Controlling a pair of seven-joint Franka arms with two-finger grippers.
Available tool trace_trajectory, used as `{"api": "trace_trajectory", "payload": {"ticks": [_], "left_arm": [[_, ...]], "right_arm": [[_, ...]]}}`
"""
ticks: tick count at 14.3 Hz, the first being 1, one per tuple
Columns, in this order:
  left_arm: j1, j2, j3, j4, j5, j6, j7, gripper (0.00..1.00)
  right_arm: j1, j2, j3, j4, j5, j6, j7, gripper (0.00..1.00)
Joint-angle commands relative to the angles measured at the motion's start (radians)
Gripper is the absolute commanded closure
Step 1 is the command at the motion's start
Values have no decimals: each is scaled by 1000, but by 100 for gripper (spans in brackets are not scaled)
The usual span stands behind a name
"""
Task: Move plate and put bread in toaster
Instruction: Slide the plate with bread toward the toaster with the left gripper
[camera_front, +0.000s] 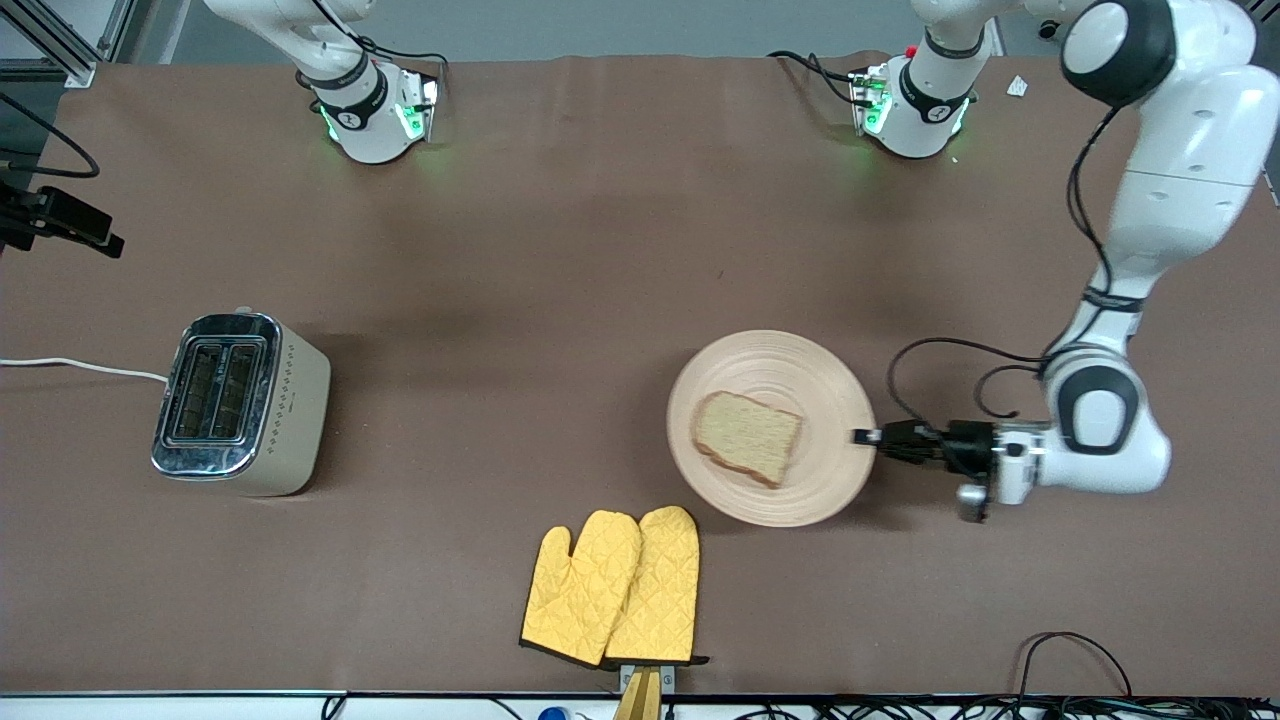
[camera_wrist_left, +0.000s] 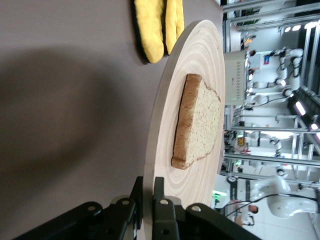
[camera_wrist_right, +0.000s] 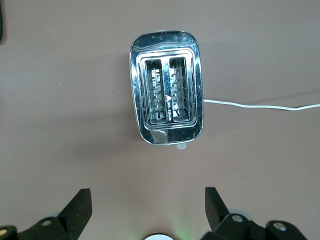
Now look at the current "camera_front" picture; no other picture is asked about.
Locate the round wooden plate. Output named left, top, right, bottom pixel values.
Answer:
left=666, top=330, right=878, bottom=529

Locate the slice of brown bread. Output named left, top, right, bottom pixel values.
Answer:
left=692, top=391, right=804, bottom=489

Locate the cream and chrome toaster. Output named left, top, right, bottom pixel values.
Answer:
left=150, top=308, right=332, bottom=498

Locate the yellow quilted oven mitt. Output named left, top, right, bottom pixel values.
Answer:
left=605, top=505, right=701, bottom=666
left=520, top=510, right=643, bottom=669

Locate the brown table cover sheet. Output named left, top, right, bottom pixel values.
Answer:
left=0, top=52, right=1280, bottom=698

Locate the white toaster power cable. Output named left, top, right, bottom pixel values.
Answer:
left=0, top=357, right=169, bottom=384

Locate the aluminium frame profile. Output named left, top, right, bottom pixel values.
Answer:
left=0, top=0, right=136, bottom=89

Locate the black looped cable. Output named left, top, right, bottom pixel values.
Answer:
left=1018, top=632, right=1133, bottom=698

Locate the black cable tangle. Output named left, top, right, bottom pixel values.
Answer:
left=670, top=697, right=1280, bottom=720

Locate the black arm base cable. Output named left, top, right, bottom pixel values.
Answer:
left=355, top=38, right=449, bottom=73
left=768, top=50, right=866, bottom=106

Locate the wooden stick with metal bracket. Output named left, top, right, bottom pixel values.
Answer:
left=612, top=663, right=677, bottom=720

